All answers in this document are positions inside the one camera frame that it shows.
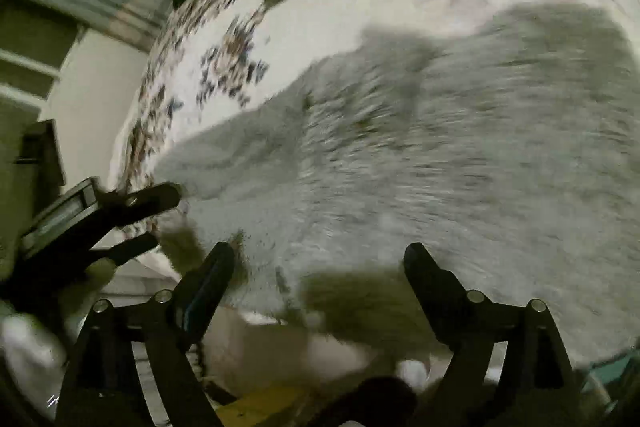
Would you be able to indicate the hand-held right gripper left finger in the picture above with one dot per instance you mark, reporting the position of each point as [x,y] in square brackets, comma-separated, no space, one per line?
[212,274]

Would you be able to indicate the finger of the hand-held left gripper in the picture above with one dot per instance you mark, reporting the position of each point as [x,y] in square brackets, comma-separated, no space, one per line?
[150,199]
[127,249]

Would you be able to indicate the yellow object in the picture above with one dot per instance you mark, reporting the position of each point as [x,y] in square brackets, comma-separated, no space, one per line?
[265,404]

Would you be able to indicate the grey fluffy towel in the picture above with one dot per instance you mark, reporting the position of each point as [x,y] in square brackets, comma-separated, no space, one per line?
[425,167]

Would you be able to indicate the floral printed bed sheet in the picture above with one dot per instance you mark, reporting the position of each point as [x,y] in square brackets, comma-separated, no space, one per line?
[310,17]

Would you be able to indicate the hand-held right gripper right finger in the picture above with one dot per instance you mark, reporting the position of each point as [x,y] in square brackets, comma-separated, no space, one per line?
[425,277]

